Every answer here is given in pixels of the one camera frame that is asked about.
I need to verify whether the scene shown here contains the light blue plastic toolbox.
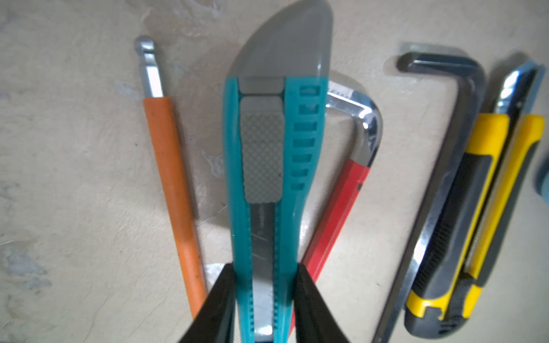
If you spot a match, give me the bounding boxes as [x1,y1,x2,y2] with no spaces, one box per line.
[535,156,548,203]

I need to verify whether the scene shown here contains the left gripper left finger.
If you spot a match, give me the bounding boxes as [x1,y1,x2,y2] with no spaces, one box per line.
[179,263,236,343]

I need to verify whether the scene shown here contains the long black hex key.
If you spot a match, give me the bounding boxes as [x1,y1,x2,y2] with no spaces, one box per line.
[372,51,487,343]

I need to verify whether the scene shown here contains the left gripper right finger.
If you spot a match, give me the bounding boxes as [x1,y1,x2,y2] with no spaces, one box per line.
[293,264,350,343]

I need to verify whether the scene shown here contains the teal utility knife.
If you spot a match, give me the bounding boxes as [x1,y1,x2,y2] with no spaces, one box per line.
[223,1,333,342]

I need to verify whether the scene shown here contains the orange handled hex key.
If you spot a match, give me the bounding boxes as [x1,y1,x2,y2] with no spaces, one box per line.
[134,35,208,318]

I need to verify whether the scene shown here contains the yellow black utility knife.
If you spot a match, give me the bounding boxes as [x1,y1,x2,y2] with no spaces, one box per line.
[405,61,546,340]

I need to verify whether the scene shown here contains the red handled hex key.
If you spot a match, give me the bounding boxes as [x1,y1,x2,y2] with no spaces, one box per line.
[288,81,383,337]

